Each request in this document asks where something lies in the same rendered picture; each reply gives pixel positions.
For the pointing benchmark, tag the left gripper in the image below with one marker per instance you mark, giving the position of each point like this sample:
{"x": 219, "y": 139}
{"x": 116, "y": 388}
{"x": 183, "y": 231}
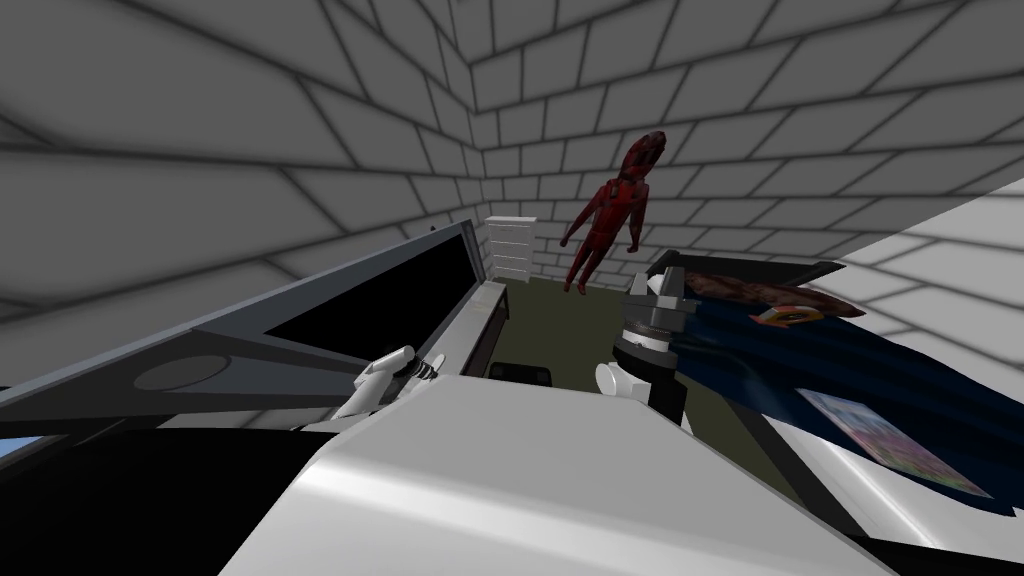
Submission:
{"x": 426, "y": 367}

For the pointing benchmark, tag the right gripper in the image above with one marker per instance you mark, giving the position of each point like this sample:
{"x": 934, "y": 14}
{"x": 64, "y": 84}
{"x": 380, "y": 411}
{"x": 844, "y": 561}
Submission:
{"x": 658, "y": 310}

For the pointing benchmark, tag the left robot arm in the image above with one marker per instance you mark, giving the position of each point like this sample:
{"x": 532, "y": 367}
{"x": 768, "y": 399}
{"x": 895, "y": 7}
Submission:
{"x": 373, "y": 384}

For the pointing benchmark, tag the black television on grey stand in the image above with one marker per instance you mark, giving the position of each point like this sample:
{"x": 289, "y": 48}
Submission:
{"x": 376, "y": 304}

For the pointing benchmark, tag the dark red human figure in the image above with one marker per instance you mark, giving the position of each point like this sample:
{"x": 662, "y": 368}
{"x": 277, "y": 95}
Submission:
{"x": 612, "y": 210}

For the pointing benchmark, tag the white chest of drawers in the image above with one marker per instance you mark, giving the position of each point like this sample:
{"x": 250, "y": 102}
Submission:
{"x": 510, "y": 248}

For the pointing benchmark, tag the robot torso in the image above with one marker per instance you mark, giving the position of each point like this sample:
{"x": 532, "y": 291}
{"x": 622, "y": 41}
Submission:
{"x": 520, "y": 480}

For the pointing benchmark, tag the bed with dark blue blanket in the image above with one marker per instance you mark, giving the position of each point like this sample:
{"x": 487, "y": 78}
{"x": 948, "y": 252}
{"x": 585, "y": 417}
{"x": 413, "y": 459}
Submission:
{"x": 800, "y": 360}

